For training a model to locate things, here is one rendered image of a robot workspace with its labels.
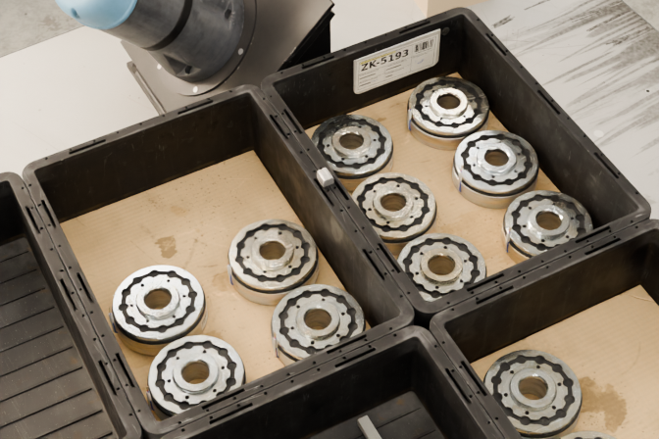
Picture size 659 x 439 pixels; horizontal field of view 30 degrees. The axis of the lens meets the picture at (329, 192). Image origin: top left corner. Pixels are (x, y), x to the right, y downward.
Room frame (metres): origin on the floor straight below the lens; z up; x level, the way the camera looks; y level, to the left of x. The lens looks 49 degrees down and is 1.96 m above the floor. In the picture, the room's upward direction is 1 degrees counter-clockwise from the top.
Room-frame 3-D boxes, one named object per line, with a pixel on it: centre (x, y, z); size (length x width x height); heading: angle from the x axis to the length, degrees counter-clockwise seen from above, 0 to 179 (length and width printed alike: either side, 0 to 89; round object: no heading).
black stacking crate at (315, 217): (0.84, 0.13, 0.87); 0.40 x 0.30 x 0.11; 27
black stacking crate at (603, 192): (0.97, -0.14, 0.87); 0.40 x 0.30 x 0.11; 27
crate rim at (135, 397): (0.84, 0.13, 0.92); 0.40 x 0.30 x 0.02; 27
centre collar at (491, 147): (1.01, -0.20, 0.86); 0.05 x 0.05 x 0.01
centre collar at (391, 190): (0.94, -0.07, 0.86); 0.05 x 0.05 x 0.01
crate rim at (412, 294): (0.97, -0.14, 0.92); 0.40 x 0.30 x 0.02; 27
